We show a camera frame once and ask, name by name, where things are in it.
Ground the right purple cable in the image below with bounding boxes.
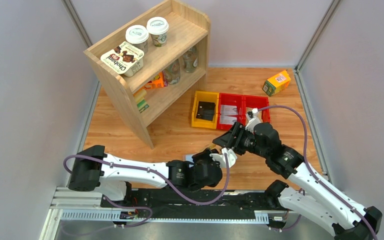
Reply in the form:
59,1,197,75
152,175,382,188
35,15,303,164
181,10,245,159
258,105,378,240

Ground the wooden shelf unit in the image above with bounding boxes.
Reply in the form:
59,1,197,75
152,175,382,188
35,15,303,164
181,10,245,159
84,0,211,148

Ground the middle red plastic bin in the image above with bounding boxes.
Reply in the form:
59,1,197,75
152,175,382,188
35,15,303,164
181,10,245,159
216,92,246,130

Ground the yellow green sponge pack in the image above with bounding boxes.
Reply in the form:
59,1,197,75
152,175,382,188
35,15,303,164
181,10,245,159
133,88,149,113

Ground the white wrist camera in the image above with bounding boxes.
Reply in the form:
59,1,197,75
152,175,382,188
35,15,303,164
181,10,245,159
209,148,238,169
245,108,262,133

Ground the orange snack box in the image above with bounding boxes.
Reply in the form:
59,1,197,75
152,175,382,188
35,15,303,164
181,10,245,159
144,71,168,90

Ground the red plastic bin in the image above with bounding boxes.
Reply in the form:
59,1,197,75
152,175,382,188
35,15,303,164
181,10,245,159
216,92,246,130
240,95,271,125

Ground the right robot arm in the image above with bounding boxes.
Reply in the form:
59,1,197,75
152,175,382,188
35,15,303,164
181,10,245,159
212,122,383,240

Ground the black cards stack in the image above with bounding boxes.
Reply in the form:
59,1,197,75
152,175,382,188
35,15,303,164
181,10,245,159
195,101,216,122

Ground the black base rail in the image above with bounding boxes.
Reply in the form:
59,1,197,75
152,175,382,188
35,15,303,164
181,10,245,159
99,188,299,221

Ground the pink leather card holder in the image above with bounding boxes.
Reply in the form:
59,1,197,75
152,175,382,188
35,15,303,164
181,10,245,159
183,154,194,165

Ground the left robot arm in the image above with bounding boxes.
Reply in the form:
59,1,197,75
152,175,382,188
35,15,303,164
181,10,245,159
66,145,231,201

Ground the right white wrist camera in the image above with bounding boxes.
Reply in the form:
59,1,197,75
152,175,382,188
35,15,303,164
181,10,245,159
245,108,262,133

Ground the glass jar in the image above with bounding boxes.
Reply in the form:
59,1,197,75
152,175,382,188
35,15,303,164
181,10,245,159
182,46,198,73
163,59,181,85

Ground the right glass jar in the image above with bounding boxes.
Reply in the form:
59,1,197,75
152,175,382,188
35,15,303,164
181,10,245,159
182,46,198,73

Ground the Chobani yogurt pack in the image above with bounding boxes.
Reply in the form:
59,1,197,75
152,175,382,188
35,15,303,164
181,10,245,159
100,41,145,77

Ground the white cards stack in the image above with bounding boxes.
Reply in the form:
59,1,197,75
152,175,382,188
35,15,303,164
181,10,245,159
219,104,239,125

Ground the white-lidded paper cup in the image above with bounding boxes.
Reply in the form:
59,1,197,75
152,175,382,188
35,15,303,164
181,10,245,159
125,25,150,54
146,16,169,47

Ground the right red plastic bin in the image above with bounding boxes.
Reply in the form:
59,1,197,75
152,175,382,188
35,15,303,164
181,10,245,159
240,95,271,125

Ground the orange green juice carton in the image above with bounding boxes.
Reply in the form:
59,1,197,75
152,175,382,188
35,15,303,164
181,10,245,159
262,70,291,97

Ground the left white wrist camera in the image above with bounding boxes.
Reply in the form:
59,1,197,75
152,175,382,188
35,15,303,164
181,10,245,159
209,148,238,169

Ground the yellow plastic bin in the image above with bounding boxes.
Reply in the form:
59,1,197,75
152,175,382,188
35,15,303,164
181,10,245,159
191,90,220,130

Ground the right white-lidded paper cup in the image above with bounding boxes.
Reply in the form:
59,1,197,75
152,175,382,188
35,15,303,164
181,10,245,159
146,16,169,47

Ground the left white-lidded paper cup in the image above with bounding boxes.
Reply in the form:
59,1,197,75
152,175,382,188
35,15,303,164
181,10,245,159
125,25,150,54

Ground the left glass jar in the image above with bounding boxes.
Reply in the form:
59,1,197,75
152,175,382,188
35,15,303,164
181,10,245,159
163,59,181,85

